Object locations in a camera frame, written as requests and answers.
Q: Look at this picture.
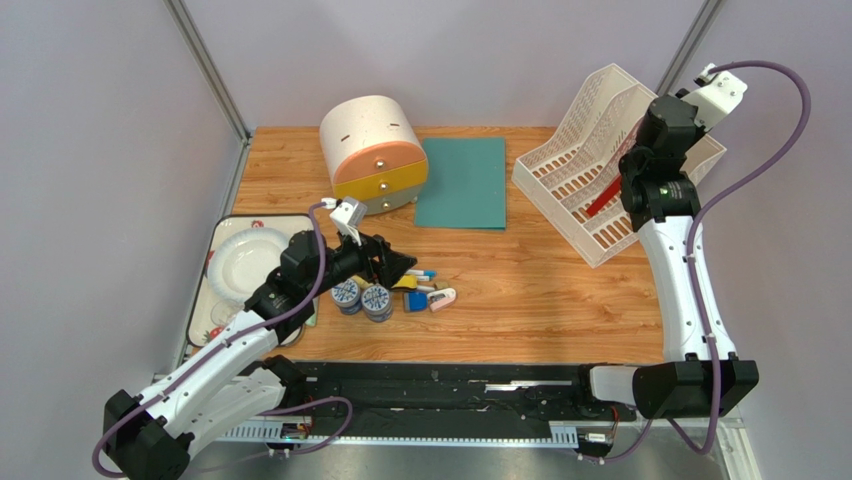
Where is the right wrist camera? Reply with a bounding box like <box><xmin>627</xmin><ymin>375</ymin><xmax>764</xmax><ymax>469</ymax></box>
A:
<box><xmin>681</xmin><ymin>63</ymin><xmax>748</xmax><ymax>132</ymax></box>

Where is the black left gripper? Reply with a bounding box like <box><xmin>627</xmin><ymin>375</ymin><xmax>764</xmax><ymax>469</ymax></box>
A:
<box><xmin>305</xmin><ymin>224</ymin><xmax>417</xmax><ymax>300</ymax></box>

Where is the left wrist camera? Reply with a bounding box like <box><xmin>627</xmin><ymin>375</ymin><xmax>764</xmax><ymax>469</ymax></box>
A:
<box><xmin>321</xmin><ymin>196</ymin><xmax>368</xmax><ymax>246</ymax></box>

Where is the strawberry pattern tray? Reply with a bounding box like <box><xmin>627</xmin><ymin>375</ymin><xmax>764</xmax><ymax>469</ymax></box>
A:
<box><xmin>187</xmin><ymin>214</ymin><xmax>313</xmax><ymax>347</ymax></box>

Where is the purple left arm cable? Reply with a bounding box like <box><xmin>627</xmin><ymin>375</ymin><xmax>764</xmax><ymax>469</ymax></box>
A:
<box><xmin>91</xmin><ymin>198</ymin><xmax>354</xmax><ymax>479</ymax></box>

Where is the blue patterned tape roll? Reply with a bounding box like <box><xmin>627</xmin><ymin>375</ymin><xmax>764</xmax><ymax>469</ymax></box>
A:
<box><xmin>361</xmin><ymin>285</ymin><xmax>393</xmax><ymax>323</ymax></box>
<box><xmin>330</xmin><ymin>278</ymin><xmax>362</xmax><ymax>315</ymax></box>

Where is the teal file folder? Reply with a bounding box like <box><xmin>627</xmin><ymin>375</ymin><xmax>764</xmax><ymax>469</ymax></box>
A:
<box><xmin>414</xmin><ymin>137</ymin><xmax>507</xmax><ymax>231</ymax></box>

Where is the white blue marker pen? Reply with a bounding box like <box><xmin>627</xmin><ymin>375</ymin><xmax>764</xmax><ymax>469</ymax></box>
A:
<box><xmin>406</xmin><ymin>269</ymin><xmax>437</xmax><ymax>278</ymax></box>

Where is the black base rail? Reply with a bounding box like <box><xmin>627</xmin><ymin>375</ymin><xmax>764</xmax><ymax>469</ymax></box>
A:
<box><xmin>240</xmin><ymin>361</ymin><xmax>667</xmax><ymax>441</ymax></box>

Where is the light green pen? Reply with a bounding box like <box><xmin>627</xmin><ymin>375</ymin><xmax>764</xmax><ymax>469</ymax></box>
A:
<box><xmin>304</xmin><ymin>306</ymin><xmax>318</xmax><ymax>327</ymax></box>

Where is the white plastic file rack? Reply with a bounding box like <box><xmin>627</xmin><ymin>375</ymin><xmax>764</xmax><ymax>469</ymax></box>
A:
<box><xmin>512</xmin><ymin>64</ymin><xmax>699</xmax><ymax>268</ymax></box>

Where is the red file folder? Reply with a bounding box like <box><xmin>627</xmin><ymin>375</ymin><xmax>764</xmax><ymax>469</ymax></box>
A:
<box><xmin>584</xmin><ymin>116</ymin><xmax>647</xmax><ymax>219</ymax></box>

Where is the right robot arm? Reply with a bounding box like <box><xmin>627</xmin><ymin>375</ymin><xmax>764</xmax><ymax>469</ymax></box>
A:
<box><xmin>588</xmin><ymin>91</ymin><xmax>759</xmax><ymax>420</ymax></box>

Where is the round drawer storage box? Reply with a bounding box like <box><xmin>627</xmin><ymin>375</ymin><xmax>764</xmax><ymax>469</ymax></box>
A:
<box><xmin>319</xmin><ymin>95</ymin><xmax>429</xmax><ymax>215</ymax></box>

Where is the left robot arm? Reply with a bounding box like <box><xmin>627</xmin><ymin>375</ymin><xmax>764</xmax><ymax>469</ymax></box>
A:
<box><xmin>91</xmin><ymin>229</ymin><xmax>417</xmax><ymax>479</ymax></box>

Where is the yellow bone-shaped eraser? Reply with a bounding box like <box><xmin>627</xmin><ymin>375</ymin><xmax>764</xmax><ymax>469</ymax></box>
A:
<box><xmin>391</xmin><ymin>275</ymin><xmax>419</xmax><ymax>291</ymax></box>

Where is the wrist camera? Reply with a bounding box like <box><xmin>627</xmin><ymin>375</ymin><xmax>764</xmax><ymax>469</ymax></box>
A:
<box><xmin>681</xmin><ymin>63</ymin><xmax>748</xmax><ymax>132</ymax></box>
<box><xmin>321</xmin><ymin>196</ymin><xmax>368</xmax><ymax>246</ymax></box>

